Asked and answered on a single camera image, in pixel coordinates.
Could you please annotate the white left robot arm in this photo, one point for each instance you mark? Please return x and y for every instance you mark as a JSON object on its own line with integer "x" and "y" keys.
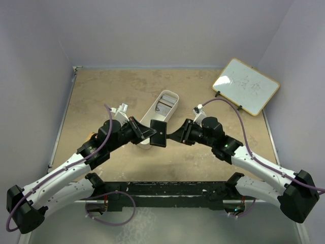
{"x": 28, "y": 205}

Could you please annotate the stack of cards in tray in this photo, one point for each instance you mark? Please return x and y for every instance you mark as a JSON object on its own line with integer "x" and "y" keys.
{"x": 165, "y": 104}

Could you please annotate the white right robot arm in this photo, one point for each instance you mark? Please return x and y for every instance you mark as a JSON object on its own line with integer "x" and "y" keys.
{"x": 294, "y": 193}

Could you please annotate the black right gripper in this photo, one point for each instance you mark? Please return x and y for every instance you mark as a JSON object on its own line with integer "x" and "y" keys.
{"x": 183, "y": 134}

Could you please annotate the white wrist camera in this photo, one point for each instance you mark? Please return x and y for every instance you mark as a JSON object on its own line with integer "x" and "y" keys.
{"x": 199, "y": 114}
{"x": 119, "y": 114}

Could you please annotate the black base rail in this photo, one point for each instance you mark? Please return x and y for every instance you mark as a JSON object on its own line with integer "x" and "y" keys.
{"x": 212, "y": 195}

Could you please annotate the black leather card holder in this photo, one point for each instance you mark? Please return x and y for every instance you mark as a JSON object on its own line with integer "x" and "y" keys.
{"x": 159, "y": 139}

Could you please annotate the aluminium frame rail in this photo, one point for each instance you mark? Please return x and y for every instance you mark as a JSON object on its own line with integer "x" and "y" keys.
{"x": 271, "y": 138}

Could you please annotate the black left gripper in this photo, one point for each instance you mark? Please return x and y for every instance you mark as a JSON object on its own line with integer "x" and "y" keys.
{"x": 143, "y": 131}

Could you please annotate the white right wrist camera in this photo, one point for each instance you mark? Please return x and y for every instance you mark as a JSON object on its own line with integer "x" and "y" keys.
{"x": 199, "y": 114}

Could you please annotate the small whiteboard yellow frame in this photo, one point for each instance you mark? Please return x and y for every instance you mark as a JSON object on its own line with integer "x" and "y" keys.
{"x": 245, "y": 86}

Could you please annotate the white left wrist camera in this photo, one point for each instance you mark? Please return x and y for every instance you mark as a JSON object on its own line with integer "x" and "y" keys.
{"x": 119, "y": 114}

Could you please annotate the orange spiral notepad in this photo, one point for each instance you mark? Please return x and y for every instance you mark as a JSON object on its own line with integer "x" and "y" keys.
{"x": 92, "y": 134}

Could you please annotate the white plastic card tray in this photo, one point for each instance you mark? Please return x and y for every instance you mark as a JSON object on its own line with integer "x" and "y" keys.
{"x": 152, "y": 114}

